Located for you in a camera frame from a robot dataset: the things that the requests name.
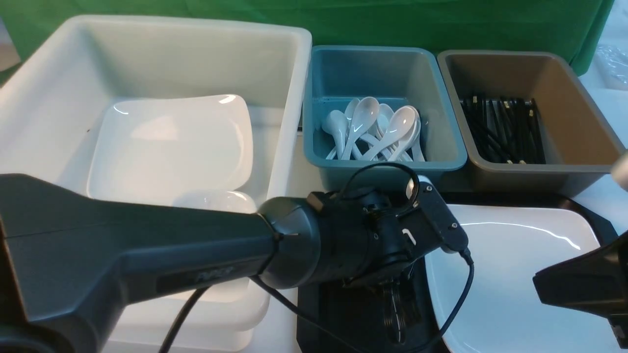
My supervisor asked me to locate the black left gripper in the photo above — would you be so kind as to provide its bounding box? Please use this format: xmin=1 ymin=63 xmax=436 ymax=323
xmin=307 ymin=189 xmax=418 ymax=344

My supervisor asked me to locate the large white rice plate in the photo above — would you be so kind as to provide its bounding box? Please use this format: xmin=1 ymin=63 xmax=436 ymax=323
xmin=443 ymin=204 xmax=622 ymax=353

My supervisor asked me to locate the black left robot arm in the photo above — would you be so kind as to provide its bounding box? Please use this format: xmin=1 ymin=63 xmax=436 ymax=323
xmin=1 ymin=174 xmax=412 ymax=353

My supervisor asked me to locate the white square plate in tub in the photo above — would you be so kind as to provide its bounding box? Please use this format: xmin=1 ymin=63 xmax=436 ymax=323
xmin=87 ymin=94 xmax=254 ymax=205

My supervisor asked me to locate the black serving tray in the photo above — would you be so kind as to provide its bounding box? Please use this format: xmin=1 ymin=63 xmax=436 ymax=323
xmin=298 ymin=192 xmax=618 ymax=353

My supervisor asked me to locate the white spoon far left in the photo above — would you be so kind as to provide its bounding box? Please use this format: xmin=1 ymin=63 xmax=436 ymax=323
xmin=321 ymin=110 xmax=348 ymax=159

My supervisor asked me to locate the white spoon centre right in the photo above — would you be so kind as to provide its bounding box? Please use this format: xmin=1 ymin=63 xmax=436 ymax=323
xmin=371 ymin=103 xmax=394 ymax=141

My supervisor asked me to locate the white spoon tall centre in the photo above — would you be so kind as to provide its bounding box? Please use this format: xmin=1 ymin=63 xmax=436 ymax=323
xmin=339 ymin=97 xmax=379 ymax=160

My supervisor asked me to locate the white bowl in tub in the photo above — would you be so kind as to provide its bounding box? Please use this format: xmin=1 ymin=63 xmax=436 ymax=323
xmin=171 ymin=190 xmax=257 ymax=214

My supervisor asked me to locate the black chopsticks bundle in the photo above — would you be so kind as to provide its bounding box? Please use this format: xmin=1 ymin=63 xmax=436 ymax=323
xmin=458 ymin=94 xmax=547 ymax=164

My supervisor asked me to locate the teal plastic bin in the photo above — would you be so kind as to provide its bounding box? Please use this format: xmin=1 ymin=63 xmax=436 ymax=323
xmin=301 ymin=46 xmax=468 ymax=193

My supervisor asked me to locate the grey-brown plastic bin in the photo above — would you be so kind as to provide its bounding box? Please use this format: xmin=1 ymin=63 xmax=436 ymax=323
xmin=437 ymin=50 xmax=625 ymax=197

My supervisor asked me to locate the green backdrop cloth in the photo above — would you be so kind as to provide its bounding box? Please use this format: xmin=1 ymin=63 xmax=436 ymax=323
xmin=0 ymin=0 xmax=614 ymax=75

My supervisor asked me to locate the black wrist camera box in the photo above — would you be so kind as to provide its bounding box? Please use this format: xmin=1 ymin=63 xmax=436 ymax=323
xmin=398 ymin=175 xmax=469 ymax=258

